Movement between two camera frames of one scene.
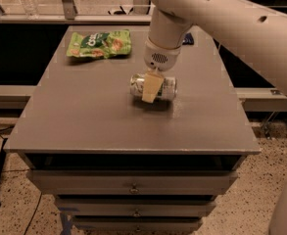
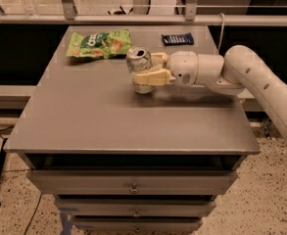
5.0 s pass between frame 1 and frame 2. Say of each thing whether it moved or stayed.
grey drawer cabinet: stayed
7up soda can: moved
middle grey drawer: stayed
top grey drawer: stayed
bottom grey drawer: stayed
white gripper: moved
